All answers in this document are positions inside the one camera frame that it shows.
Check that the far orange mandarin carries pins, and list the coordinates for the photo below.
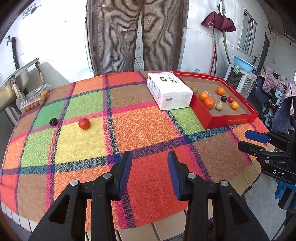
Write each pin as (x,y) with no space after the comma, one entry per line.
(220,91)

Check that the light blue wash basin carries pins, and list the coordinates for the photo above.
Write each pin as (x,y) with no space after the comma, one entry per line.
(247,67)

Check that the small yellow-orange mandarin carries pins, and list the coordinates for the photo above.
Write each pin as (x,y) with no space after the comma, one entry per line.
(234,105)

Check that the green checked rag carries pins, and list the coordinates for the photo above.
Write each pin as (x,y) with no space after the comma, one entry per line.
(236,69)

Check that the dark plum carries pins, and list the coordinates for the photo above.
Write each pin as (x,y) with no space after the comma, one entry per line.
(53,122)
(223,98)

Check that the large orange mandarin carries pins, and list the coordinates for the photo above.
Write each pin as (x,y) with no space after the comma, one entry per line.
(208,102)

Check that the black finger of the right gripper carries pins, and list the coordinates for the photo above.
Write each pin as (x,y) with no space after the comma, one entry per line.
(259,151)

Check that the maroon folded umbrella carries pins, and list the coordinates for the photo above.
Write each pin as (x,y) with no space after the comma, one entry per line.
(217,21)

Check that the brown kiwi-like fruit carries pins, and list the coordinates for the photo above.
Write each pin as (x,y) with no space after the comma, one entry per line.
(194,89)

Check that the red cherry tomato in box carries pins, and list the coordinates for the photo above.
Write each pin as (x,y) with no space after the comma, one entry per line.
(230,99)

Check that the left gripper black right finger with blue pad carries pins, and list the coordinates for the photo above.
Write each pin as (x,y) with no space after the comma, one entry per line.
(232,218)

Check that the red handled broom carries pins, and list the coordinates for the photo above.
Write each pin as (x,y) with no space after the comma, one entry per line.
(213,65)

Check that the medium orange mandarin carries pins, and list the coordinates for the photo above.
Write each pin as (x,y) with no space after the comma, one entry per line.
(202,95)

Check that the quilt-covered scooter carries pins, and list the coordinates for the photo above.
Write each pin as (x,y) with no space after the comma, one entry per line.
(277,96)

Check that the brown padded door curtain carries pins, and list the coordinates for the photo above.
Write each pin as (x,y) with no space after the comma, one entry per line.
(135,35)

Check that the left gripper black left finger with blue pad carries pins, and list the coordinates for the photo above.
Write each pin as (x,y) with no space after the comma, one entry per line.
(66,217)

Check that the colourful plaid tablecloth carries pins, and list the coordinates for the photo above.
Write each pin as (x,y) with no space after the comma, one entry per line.
(41,160)

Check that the metal sink stand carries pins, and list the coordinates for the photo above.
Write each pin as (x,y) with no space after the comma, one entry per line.
(16,83)

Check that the white tissue pack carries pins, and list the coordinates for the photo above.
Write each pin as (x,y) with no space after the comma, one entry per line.
(169,91)

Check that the clear plastic fruit container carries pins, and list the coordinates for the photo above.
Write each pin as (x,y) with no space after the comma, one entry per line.
(34,98)

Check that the small tan longan fruit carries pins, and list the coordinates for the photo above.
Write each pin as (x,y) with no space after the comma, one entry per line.
(219,107)

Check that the white air conditioner unit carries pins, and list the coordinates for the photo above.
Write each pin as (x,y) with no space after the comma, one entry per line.
(242,81)

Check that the red shallow cardboard box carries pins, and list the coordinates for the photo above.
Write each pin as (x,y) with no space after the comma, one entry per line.
(212,118)

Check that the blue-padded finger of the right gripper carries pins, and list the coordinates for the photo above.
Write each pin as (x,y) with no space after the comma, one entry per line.
(281,140)

